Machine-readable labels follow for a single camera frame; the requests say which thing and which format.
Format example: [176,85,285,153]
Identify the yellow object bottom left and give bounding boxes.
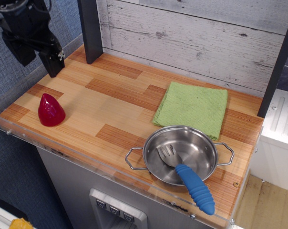
[9,218,34,229]

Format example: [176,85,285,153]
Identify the silver dispenser button panel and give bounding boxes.
[89,188,148,229]

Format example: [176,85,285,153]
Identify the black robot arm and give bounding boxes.
[0,0,65,78]

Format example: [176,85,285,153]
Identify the dark grey left post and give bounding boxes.
[78,0,103,64]

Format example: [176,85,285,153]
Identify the dark grey right post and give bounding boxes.
[257,29,288,118]

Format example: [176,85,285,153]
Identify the dark grey post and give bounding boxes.
[257,29,288,118]
[78,0,103,64]

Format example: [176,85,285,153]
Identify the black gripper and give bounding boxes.
[0,7,65,78]

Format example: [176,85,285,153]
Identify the stainless steel pot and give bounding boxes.
[125,125,234,186]

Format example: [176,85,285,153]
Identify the red toy strawberry food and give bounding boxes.
[38,93,66,127]

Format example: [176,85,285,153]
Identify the grey toy cabinet front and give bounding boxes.
[38,148,209,229]

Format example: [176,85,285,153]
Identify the white toy sink counter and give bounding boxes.
[250,89,288,190]

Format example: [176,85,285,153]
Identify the blue handled metal fork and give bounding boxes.
[157,146,215,216]

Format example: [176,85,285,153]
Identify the clear acrylic table guard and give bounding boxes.
[0,46,263,229]

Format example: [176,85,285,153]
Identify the green folded cloth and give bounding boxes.
[153,82,228,140]

